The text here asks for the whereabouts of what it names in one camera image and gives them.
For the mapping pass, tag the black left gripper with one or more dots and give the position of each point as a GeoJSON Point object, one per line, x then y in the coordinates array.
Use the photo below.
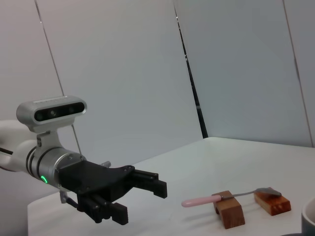
{"type": "Point", "coordinates": [88, 177]}

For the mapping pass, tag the grey ceramic cup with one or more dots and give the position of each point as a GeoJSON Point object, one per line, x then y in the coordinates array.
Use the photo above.
{"type": "Point", "coordinates": [310, 221]}

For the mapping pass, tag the light brown arched wooden block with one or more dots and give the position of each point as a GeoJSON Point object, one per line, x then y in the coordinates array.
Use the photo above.
{"type": "Point", "coordinates": [231, 211]}

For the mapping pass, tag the reddish brown wooden block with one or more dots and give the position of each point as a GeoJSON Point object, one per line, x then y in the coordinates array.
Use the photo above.
{"type": "Point", "coordinates": [273, 204]}

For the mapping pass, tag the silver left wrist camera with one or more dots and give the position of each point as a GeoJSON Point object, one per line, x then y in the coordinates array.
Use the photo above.
{"type": "Point", "coordinates": [49, 110]}

